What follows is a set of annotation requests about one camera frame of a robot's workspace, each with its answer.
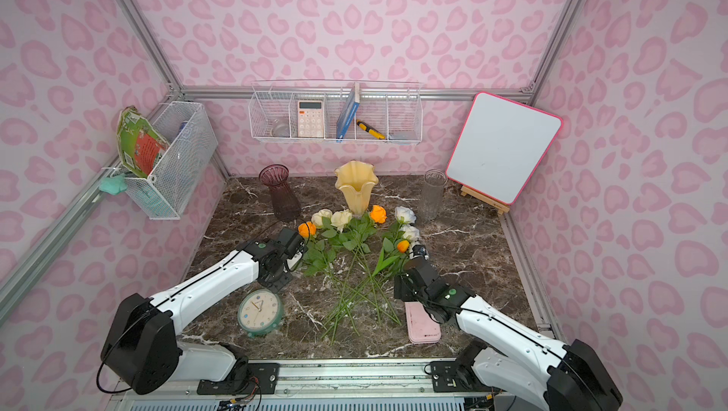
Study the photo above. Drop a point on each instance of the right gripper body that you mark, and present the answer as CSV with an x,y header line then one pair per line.
x,y
407,284

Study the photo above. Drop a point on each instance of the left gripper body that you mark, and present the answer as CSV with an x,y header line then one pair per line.
x,y
290,243

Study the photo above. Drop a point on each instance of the cream rose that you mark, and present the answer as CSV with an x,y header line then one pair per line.
x,y
321,217
374,260

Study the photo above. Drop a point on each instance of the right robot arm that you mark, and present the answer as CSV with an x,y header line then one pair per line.
x,y
545,372

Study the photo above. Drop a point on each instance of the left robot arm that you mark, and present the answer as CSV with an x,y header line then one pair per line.
x,y
142,348

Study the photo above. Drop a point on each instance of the purple ribbed glass vase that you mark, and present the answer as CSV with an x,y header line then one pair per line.
x,y
286,206

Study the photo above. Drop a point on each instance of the green round alarm clock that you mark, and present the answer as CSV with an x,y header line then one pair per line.
x,y
260,313

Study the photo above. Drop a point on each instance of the white rose upper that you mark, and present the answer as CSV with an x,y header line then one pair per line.
x,y
404,215

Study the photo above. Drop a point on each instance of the cream rose on table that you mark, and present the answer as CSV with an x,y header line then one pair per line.
x,y
374,260

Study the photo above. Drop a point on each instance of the clear glass vase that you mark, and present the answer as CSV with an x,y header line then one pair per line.
x,y
432,194

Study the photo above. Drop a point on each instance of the yellow flower-shaped vase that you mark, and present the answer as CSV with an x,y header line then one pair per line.
x,y
356,180

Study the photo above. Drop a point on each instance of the wooden easel stand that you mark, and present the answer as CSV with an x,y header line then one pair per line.
x,y
499,206

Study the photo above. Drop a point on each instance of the clear tape roll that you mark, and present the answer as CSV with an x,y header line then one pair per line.
x,y
280,128

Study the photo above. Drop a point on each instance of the pink calculator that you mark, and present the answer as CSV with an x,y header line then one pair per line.
x,y
311,119

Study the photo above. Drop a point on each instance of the yellow utility knife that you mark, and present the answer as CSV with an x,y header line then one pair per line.
x,y
370,130

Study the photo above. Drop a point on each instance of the blue book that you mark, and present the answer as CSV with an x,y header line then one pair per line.
x,y
348,114

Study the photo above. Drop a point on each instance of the pink-framed whiteboard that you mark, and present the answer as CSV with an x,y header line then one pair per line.
x,y
500,147

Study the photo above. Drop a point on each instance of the green red paper fan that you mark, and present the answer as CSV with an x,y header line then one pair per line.
x,y
140,145

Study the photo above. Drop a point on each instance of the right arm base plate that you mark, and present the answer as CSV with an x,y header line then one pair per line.
x,y
452,376

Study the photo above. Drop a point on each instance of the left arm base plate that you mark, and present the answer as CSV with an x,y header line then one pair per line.
x,y
244,379

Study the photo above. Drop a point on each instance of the white wire side basket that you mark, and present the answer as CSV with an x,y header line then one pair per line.
x,y
166,192

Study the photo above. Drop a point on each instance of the white wire wall basket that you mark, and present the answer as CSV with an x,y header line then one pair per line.
x,y
393,108

